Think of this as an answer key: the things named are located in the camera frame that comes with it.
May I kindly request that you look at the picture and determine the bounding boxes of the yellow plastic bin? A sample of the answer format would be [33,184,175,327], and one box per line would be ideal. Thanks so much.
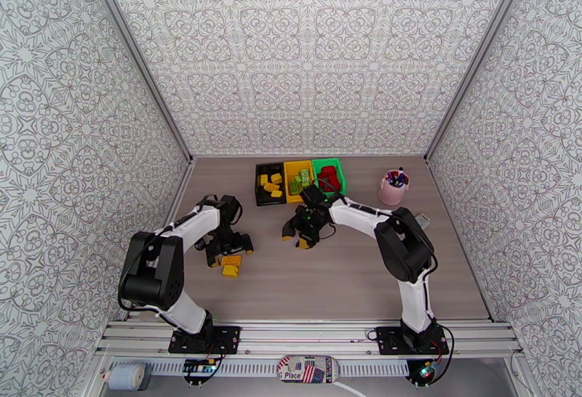
[284,160,317,204]

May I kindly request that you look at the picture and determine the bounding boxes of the left circuit board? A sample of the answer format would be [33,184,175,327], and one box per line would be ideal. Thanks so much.
[183,359,217,376]

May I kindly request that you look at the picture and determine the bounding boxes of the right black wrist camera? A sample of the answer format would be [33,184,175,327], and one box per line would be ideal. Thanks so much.
[301,185,327,206]

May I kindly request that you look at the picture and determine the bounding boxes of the left aluminium corner post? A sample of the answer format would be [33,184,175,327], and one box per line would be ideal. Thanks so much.
[77,0,196,166]

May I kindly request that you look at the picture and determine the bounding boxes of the white tape roll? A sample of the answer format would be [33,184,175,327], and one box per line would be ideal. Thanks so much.
[107,362,146,391]

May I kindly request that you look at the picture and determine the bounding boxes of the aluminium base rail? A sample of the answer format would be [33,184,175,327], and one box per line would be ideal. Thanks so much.
[95,318,524,361]

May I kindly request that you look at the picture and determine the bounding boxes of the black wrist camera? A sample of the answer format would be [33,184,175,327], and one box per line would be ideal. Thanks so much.
[301,185,327,206]
[218,196,243,228]

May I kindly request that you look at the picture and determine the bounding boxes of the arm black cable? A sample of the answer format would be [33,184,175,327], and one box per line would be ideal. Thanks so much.
[117,194,244,319]
[318,177,439,319]

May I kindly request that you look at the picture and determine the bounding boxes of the green plastic bin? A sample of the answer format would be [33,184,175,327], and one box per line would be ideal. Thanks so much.
[311,157,348,199]

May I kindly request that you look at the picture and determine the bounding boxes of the white slotted cable duct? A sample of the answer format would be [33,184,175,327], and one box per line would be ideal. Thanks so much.
[145,360,410,379]

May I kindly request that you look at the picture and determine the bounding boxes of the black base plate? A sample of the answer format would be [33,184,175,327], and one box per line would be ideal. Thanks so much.
[168,325,242,356]
[376,325,450,357]

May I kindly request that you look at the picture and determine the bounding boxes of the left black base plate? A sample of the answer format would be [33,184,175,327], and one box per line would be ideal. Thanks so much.
[168,325,242,356]

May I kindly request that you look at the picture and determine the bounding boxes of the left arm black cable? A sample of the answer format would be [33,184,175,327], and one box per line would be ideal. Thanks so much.
[117,194,244,319]

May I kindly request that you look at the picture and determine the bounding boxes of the aluminium corner post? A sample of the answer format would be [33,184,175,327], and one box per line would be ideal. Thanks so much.
[77,0,196,166]
[423,0,534,164]

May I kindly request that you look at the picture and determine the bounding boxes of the aluminium side rail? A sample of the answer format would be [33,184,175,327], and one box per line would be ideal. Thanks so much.
[129,159,196,321]
[425,159,499,323]

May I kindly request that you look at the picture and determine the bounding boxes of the pink cup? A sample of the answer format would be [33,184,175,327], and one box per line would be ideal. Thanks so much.
[378,168,410,206]

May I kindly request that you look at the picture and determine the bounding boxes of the right aluminium corner post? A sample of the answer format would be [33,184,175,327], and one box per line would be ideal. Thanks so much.
[423,0,534,164]

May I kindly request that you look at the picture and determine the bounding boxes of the left aluminium side rail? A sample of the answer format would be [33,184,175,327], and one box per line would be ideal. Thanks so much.
[129,159,196,321]

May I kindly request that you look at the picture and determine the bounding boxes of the black plastic bin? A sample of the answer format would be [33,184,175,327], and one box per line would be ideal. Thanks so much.
[255,163,288,207]

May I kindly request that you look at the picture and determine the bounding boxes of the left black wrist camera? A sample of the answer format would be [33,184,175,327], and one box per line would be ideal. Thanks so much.
[218,196,243,228]

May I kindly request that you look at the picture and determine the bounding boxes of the flag print fabric pouch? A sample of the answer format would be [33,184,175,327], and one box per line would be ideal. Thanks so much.
[276,354,340,385]

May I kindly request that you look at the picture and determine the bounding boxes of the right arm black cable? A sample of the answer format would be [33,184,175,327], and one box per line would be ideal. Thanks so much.
[318,177,439,319]

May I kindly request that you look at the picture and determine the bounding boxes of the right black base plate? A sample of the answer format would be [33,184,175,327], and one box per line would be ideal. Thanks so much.
[376,325,450,357]

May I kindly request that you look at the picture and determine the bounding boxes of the right aluminium side rail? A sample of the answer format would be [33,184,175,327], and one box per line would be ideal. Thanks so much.
[425,159,499,323]

